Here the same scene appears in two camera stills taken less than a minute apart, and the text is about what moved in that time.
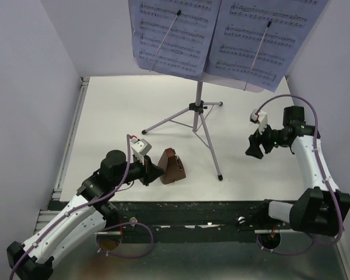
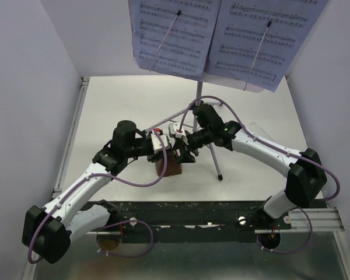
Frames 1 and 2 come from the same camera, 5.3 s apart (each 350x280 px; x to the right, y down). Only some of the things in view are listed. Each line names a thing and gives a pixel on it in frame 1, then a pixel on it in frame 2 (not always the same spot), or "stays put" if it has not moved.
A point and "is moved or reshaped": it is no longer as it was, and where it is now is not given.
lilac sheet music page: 255,40 stays put
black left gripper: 151,171 -> 156,156
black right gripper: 255,139 -> 185,156
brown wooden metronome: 174,169 is moved or reshaped
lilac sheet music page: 174,37 stays put
